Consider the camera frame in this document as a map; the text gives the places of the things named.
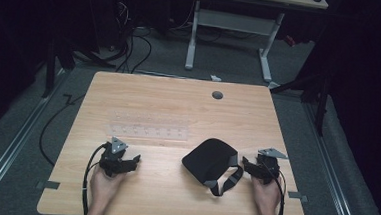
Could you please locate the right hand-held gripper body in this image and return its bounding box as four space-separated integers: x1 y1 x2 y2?
253 146 290 187

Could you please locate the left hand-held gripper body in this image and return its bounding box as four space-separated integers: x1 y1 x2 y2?
98 135 135 179

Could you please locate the black eye mask with strap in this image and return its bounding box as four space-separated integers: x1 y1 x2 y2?
179 135 247 199

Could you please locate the person's right hand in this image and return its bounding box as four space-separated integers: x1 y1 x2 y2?
248 173 284 215

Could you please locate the person's left hand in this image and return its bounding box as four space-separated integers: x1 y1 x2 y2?
87 163 128 206

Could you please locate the clear plastic ruler strip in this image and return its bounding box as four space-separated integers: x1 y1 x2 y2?
107 110 191 142

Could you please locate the grey tape strip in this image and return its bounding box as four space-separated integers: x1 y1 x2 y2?
35 179 61 192
287 191 310 204

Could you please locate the black metal stand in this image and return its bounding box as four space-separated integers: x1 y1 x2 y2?
40 34 81 101
266 51 334 138

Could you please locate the red object on floor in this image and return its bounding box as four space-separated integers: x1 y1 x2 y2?
282 34 298 49

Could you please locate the right hand-held gripper black cable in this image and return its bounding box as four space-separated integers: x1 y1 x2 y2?
261 162 289 215

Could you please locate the hand-held gripper black cable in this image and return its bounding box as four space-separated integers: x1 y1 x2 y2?
80 141 109 215
261 162 289 215

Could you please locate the left hand-held gripper black cable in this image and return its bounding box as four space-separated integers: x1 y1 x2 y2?
80 141 109 215

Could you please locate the metal floor rail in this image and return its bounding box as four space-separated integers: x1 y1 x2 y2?
0 63 69 215
295 101 369 215

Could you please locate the black floor cable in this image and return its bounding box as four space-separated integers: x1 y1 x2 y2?
37 90 87 169

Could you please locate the bundle of black cables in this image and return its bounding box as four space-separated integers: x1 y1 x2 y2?
106 0 156 76

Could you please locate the white metal desk frame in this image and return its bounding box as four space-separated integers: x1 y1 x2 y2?
183 0 287 91

